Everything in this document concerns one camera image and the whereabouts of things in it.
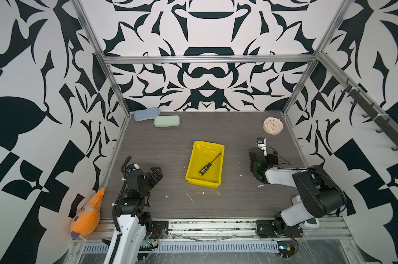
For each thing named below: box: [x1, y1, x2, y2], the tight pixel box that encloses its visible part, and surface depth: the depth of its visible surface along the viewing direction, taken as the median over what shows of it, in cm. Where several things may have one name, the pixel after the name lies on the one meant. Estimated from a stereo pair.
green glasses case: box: [153, 114, 181, 128], surface depth 114 cm
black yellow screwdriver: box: [198, 152, 222, 176], surface depth 91 cm
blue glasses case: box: [133, 107, 160, 122], surface depth 118 cm
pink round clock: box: [262, 116, 284, 136], surface depth 113 cm
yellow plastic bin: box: [185, 140, 225, 189], surface depth 94 cm
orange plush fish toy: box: [69, 187, 107, 239], surface depth 71 cm
